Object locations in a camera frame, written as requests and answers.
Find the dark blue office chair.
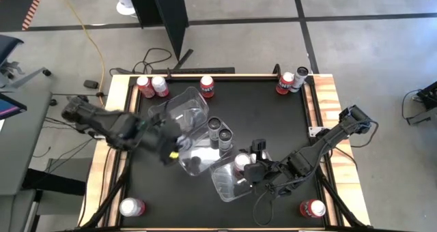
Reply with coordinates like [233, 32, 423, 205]
[0, 33, 53, 89]

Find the grey desk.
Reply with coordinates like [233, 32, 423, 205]
[0, 88, 54, 196]

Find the black mat with orange edge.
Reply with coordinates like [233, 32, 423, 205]
[0, 0, 47, 31]

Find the yellow cable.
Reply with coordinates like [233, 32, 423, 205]
[53, 0, 106, 108]

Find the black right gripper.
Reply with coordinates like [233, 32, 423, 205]
[235, 138, 291, 201]

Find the black diagonal frame strut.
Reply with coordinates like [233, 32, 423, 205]
[81, 155, 132, 229]
[312, 156, 365, 229]

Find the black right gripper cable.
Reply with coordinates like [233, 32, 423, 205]
[251, 190, 274, 227]

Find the long black power strip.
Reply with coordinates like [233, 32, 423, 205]
[151, 66, 236, 75]

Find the black floor cable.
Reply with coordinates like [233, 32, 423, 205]
[109, 47, 173, 76]

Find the black partition panel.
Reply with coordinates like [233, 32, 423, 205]
[125, 0, 194, 72]

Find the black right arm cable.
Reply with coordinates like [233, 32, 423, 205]
[333, 119, 380, 171]

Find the monitor with blue screen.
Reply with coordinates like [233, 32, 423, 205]
[0, 91, 28, 121]

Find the black desk base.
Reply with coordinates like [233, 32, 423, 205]
[22, 169, 87, 197]

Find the red Fanta can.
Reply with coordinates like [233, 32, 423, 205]
[299, 199, 327, 219]
[136, 75, 156, 100]
[199, 75, 216, 99]
[275, 71, 295, 96]

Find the grey stand leg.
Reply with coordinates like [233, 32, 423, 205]
[407, 106, 437, 126]

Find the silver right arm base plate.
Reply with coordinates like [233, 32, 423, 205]
[308, 125, 324, 138]

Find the black aluminium table frame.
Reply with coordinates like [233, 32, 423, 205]
[77, 63, 371, 232]

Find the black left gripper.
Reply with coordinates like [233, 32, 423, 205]
[138, 115, 197, 167]

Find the black equipment box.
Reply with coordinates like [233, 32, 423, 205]
[414, 81, 437, 111]

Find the white cylindrical stand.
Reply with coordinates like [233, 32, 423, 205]
[111, 0, 137, 17]

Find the clear plastic bin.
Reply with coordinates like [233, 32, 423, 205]
[210, 146, 283, 203]
[169, 117, 236, 177]
[147, 86, 210, 143]

